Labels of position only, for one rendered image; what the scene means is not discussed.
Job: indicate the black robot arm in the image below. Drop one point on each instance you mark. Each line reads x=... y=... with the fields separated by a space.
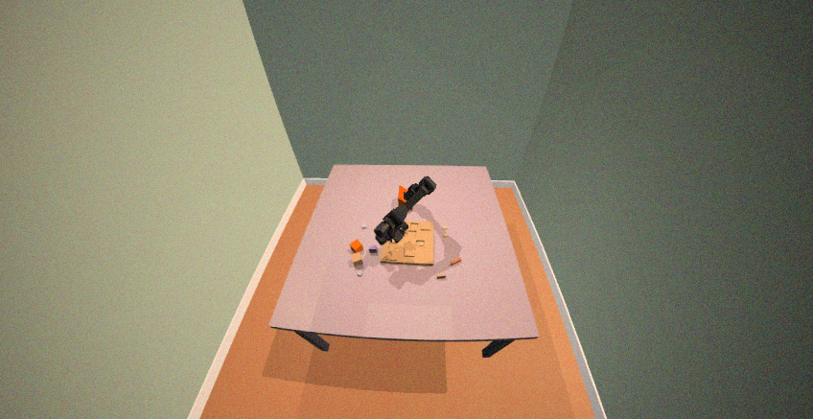
x=412 y=196

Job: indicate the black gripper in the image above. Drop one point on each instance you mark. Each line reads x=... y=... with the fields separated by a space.
x=385 y=238

